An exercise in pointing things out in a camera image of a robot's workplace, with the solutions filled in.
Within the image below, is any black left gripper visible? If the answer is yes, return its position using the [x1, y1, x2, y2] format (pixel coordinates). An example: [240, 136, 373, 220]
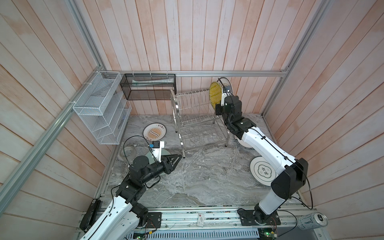
[140, 153, 182, 184]

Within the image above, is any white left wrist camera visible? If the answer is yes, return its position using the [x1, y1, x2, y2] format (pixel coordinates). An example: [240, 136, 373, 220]
[149, 141, 165, 163]

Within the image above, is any yellow woven plate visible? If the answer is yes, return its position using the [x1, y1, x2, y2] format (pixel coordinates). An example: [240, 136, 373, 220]
[209, 82, 223, 110]

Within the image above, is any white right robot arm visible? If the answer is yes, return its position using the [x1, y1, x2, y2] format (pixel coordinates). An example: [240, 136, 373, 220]
[210, 95, 308, 225]

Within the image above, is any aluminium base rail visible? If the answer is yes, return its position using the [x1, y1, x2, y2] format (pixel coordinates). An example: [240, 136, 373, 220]
[95, 206, 319, 240]

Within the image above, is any white wire mesh shelf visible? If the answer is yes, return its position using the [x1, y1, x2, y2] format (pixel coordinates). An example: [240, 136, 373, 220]
[73, 71, 132, 145]

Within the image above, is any silver drink can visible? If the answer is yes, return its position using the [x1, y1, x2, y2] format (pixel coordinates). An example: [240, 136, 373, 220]
[298, 212, 328, 230]

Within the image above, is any black remote-like device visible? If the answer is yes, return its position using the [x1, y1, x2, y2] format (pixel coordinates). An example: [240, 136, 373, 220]
[80, 199, 101, 233]

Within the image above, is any pale green flower plate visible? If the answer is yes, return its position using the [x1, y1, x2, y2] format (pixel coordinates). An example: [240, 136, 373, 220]
[146, 149, 171, 165]

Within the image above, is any green rim white plate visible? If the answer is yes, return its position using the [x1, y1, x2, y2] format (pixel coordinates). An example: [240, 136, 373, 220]
[234, 136, 254, 150]

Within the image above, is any small orange sunburst plate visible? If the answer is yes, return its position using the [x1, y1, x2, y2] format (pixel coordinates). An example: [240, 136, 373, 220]
[143, 123, 167, 142]

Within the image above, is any white plate with cloud outline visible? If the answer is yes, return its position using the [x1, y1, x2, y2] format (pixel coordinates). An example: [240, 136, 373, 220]
[250, 156, 277, 187]

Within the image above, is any large orange sunburst plate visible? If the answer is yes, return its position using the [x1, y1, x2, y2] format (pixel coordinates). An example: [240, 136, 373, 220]
[220, 77, 233, 96]

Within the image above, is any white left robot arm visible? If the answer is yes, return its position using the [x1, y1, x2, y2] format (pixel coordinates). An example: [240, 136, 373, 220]
[82, 155, 183, 240]

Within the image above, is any steel two-tier dish rack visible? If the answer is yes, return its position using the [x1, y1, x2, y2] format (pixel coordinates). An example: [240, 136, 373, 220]
[171, 89, 230, 157]

